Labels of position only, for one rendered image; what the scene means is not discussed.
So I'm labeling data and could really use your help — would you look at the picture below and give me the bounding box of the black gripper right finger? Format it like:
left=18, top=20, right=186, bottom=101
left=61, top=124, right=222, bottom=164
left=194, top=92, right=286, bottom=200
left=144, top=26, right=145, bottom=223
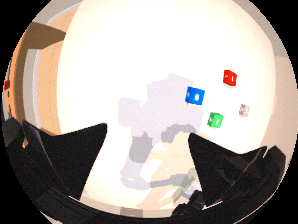
left=188, top=132, right=267, bottom=206

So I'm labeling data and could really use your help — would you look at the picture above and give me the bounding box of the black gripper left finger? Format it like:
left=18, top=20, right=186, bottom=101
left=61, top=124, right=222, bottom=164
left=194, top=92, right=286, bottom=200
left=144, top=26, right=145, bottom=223
left=23, top=120, right=108, bottom=201

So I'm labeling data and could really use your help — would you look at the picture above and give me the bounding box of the blue block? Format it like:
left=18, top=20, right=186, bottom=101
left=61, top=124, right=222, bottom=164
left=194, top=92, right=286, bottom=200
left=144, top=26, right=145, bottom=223
left=185, top=87, right=205, bottom=105

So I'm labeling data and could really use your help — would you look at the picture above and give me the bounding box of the green block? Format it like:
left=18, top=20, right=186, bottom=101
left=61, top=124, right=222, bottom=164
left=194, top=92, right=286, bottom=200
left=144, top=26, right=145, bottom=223
left=208, top=112, right=223, bottom=128

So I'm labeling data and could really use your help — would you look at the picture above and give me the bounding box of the red block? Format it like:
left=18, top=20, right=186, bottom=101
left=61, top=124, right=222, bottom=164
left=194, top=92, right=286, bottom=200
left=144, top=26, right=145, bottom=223
left=222, top=69, right=237, bottom=87

